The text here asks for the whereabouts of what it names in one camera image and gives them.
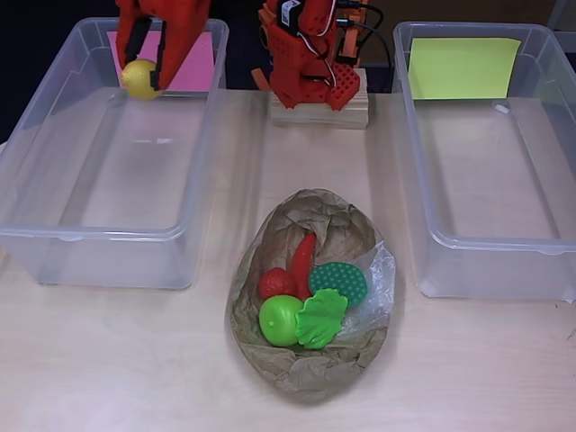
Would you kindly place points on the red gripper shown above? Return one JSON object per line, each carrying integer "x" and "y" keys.
{"x": 176, "y": 31}

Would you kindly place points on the yellow toy lemon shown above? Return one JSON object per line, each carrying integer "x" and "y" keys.
{"x": 141, "y": 81}

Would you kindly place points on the red toy chili pepper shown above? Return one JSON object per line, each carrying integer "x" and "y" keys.
{"x": 300, "y": 263}

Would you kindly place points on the red toy strawberry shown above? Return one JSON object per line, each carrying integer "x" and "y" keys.
{"x": 275, "y": 283}

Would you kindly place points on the dark green bumpy toy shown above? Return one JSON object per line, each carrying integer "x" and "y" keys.
{"x": 339, "y": 279}

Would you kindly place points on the green toy apple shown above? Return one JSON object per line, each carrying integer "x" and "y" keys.
{"x": 279, "y": 321}

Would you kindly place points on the light green toy lettuce leaf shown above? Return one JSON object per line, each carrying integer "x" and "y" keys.
{"x": 319, "y": 321}

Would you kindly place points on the red robot arm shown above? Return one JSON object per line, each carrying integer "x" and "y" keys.
{"x": 292, "y": 67}

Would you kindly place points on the clear plastic bin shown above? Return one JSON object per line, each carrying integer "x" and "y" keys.
{"x": 486, "y": 180}
{"x": 135, "y": 180}

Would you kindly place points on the pink paper note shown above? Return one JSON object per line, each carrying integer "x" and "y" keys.
{"x": 198, "y": 72}

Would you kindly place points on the orange table clamp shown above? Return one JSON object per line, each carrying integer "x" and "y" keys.
{"x": 265, "y": 27}

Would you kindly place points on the wooden base block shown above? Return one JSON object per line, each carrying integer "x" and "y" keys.
{"x": 351, "y": 117}

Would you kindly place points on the yellow paper note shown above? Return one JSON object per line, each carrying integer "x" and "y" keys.
{"x": 459, "y": 67}

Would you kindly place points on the crumpled brown paper bag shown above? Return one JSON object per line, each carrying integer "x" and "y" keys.
{"x": 315, "y": 373}

